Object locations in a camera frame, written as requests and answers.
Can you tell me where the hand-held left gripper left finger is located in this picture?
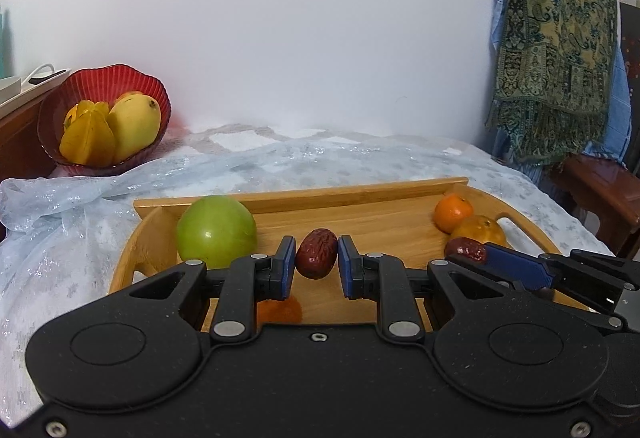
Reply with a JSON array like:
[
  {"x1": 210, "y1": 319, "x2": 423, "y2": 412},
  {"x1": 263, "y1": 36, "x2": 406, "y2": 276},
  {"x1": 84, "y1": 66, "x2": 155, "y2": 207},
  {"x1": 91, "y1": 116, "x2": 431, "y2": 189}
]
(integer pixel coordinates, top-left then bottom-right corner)
[{"x1": 127, "y1": 235, "x2": 297, "y2": 345}]

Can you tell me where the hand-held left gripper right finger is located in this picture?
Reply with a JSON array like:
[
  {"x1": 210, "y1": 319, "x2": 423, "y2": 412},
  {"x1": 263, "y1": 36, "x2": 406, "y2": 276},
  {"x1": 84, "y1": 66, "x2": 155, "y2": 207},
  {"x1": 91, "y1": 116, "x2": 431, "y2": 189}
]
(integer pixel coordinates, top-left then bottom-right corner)
[{"x1": 337, "y1": 234, "x2": 507, "y2": 345}]

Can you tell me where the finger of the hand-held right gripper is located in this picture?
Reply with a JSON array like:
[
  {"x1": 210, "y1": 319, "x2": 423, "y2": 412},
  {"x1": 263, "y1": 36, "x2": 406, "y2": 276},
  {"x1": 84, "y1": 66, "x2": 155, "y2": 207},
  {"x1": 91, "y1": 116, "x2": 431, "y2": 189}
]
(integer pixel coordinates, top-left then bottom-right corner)
[{"x1": 465, "y1": 242, "x2": 576, "y2": 293}]

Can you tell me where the red date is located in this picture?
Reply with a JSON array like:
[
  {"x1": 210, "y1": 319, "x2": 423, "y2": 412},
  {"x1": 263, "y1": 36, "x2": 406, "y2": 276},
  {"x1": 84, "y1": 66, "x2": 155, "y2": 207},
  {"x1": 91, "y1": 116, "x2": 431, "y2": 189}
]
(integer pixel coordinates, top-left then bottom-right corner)
[
  {"x1": 295, "y1": 228, "x2": 338, "y2": 280},
  {"x1": 444, "y1": 237, "x2": 488, "y2": 265}
]

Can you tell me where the orange mandarin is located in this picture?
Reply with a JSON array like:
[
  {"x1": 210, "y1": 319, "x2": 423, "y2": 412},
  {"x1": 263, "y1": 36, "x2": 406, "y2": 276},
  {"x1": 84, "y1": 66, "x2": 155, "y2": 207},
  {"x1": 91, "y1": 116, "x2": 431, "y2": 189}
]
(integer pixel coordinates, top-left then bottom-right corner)
[
  {"x1": 433, "y1": 195, "x2": 474, "y2": 234},
  {"x1": 256, "y1": 297, "x2": 303, "y2": 325}
]

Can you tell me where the wooden serving tray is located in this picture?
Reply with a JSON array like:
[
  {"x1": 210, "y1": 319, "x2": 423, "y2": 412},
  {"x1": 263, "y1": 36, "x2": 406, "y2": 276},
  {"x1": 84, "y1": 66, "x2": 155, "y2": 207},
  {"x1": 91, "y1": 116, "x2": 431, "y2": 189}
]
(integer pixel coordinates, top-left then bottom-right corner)
[{"x1": 109, "y1": 177, "x2": 596, "y2": 334}]

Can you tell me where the yellow-brown round fruit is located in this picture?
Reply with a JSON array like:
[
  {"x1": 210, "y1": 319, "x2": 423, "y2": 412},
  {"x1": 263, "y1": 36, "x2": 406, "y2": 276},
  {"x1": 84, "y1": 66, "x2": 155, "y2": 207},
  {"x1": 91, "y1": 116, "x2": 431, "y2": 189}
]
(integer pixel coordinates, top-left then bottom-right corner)
[{"x1": 450, "y1": 215, "x2": 507, "y2": 249}]

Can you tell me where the green apple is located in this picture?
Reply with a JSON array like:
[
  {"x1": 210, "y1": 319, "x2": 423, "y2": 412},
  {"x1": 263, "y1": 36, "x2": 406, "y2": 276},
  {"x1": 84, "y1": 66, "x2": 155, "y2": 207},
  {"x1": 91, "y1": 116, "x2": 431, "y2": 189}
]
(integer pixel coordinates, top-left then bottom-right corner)
[{"x1": 176, "y1": 195, "x2": 258, "y2": 270}]

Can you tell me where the dark wooden chair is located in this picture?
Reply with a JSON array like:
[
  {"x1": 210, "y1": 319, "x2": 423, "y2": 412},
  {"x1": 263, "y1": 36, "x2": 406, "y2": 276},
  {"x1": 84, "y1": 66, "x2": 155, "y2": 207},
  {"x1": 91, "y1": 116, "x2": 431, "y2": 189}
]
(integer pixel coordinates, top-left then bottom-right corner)
[{"x1": 547, "y1": 153, "x2": 640, "y2": 260}]

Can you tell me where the yellow mango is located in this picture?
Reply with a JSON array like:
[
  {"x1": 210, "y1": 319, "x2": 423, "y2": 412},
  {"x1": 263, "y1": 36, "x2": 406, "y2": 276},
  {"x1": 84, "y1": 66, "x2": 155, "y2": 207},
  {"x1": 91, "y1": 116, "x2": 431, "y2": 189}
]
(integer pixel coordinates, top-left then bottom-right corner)
[{"x1": 107, "y1": 94, "x2": 162, "y2": 164}]

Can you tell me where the black cabinet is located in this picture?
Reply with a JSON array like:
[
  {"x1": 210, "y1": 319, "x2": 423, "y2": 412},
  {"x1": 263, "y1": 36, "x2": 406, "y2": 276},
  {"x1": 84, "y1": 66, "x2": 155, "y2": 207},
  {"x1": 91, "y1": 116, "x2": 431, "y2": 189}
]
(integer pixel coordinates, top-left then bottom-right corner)
[{"x1": 617, "y1": 1, "x2": 640, "y2": 159}]

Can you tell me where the green patterned shawl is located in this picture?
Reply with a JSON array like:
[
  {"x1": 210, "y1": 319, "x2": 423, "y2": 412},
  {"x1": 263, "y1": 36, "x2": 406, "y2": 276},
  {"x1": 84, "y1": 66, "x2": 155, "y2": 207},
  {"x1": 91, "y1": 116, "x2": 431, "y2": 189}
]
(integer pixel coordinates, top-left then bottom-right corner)
[{"x1": 486, "y1": 0, "x2": 620, "y2": 167}]

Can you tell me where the yellow starfruit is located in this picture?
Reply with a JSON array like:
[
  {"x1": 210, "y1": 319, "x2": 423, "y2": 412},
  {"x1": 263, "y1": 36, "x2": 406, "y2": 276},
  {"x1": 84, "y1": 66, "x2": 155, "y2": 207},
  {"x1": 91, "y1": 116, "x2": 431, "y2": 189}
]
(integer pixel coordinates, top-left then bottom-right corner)
[{"x1": 59, "y1": 100, "x2": 117, "y2": 168}]

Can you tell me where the red glass bowl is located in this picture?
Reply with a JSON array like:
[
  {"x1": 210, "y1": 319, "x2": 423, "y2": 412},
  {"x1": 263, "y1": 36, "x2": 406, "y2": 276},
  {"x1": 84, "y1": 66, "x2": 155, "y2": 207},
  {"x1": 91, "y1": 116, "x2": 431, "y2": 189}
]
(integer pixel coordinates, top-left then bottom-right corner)
[{"x1": 37, "y1": 64, "x2": 172, "y2": 177}]

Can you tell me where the brown wooden cabinet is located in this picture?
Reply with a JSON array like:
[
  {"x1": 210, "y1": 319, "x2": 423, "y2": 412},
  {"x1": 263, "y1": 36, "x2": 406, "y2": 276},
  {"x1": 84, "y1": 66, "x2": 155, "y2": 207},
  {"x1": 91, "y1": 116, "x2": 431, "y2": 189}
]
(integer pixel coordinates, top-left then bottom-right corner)
[{"x1": 0, "y1": 88, "x2": 63, "y2": 239}]

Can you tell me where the white power strip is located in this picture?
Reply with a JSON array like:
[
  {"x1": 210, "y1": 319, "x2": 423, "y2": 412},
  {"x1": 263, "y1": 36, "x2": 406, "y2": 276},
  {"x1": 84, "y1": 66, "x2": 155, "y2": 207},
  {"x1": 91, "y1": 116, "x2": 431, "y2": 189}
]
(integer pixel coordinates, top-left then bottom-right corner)
[{"x1": 22, "y1": 63, "x2": 71, "y2": 87}]

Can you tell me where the green spray bottle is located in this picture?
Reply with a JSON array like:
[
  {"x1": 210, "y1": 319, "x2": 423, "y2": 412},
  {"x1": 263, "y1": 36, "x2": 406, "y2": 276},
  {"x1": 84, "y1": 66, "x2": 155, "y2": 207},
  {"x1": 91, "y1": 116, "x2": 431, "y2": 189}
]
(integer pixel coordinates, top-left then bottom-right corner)
[{"x1": 0, "y1": 6, "x2": 11, "y2": 76}]

